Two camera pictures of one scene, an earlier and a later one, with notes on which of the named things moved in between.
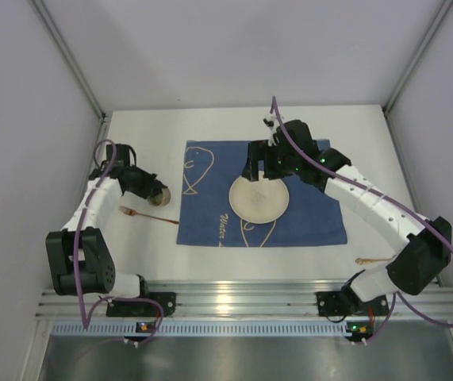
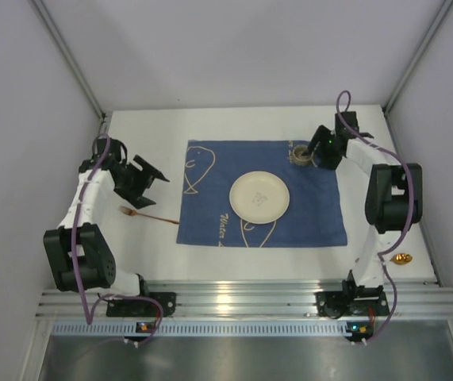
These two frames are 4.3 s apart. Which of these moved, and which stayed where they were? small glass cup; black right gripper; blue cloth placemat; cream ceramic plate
Moved: black right gripper; small glass cup
Stayed: blue cloth placemat; cream ceramic plate
